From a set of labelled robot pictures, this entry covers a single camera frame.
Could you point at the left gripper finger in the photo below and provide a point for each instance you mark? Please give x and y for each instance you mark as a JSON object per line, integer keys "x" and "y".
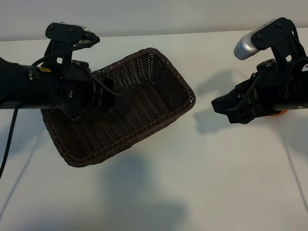
{"x": 121, "y": 95}
{"x": 108, "y": 103}

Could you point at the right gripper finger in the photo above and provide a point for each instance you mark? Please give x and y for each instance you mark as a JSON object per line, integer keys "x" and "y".
{"x": 226, "y": 103}
{"x": 240, "y": 115}

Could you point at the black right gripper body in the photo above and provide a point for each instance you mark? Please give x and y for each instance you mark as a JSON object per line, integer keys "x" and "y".
{"x": 269, "y": 91}

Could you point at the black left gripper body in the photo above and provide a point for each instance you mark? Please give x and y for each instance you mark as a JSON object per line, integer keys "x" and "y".
{"x": 79, "y": 89}

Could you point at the orange fruit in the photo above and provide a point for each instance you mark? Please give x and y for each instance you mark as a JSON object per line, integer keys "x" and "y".
{"x": 278, "y": 113}

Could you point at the dark brown wicker basket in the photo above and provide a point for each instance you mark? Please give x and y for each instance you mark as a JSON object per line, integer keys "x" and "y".
{"x": 144, "y": 115}

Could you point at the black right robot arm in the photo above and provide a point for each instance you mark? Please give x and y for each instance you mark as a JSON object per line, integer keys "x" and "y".
{"x": 298, "y": 91}

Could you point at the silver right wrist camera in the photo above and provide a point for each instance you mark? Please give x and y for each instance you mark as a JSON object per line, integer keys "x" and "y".
{"x": 245, "y": 48}

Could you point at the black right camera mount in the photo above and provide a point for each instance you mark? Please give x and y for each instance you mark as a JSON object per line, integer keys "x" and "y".
{"x": 274, "y": 33}

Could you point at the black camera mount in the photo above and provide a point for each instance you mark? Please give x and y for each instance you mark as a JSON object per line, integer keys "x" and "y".
{"x": 274, "y": 33}
{"x": 62, "y": 32}

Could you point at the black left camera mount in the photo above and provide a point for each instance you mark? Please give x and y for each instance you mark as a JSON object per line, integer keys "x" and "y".
{"x": 62, "y": 32}

